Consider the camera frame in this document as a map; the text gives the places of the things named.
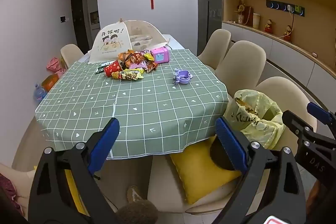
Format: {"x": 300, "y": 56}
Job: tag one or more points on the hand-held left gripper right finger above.
{"x": 231, "y": 145}

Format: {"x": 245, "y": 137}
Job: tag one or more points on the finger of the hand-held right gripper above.
{"x": 317, "y": 111}
{"x": 295, "y": 121}

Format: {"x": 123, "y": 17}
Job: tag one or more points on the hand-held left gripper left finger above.
{"x": 105, "y": 142}

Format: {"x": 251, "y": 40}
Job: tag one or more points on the yellow plastic bin liner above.
{"x": 265, "y": 111}

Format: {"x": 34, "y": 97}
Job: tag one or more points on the pile of snack wrappers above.
{"x": 131, "y": 61}

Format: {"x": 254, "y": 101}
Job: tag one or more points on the yellow cushion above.
{"x": 199, "y": 176}
{"x": 73, "y": 187}

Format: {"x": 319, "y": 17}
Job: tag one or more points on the green checked tablecloth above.
{"x": 147, "y": 108}

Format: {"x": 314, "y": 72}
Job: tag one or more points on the pink round gadget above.
{"x": 315, "y": 54}

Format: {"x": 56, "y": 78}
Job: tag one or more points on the beige slipper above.
{"x": 135, "y": 193}

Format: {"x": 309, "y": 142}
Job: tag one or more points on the wooden shelf cabinet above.
{"x": 288, "y": 56}

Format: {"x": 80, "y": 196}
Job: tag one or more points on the beige dining chair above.
{"x": 241, "y": 64}
{"x": 218, "y": 43}
{"x": 71, "y": 54}
{"x": 168, "y": 187}

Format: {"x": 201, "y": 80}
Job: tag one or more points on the brown fuzzy object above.
{"x": 136, "y": 212}

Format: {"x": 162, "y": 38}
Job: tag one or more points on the orange bag on floor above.
{"x": 50, "y": 82}

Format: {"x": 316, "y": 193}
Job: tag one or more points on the water bottle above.
{"x": 39, "y": 92}

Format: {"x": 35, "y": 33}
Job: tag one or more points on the red seated figurine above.
{"x": 288, "y": 33}
{"x": 268, "y": 26}

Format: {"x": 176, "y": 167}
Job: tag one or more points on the purple plastic toy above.
{"x": 182, "y": 77}

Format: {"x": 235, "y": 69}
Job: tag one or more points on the pink bag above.
{"x": 53, "y": 65}

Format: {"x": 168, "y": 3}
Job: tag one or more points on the mesh food cover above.
{"x": 110, "y": 43}

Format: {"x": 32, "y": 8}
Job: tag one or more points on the pink toy box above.
{"x": 159, "y": 55}

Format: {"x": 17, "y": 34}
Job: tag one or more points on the white patterned bowl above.
{"x": 141, "y": 41}

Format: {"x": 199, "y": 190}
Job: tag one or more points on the white tumbler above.
{"x": 256, "y": 20}

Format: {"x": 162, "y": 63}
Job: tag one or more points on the flower doll figurine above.
{"x": 240, "y": 11}

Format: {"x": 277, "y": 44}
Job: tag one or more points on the dark door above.
{"x": 78, "y": 22}

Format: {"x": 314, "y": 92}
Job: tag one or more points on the grey tall cabinet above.
{"x": 210, "y": 3}

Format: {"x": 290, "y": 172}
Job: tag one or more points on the black socket rail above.
{"x": 278, "y": 5}

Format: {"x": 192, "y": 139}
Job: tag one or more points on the wall switch panel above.
{"x": 63, "y": 19}

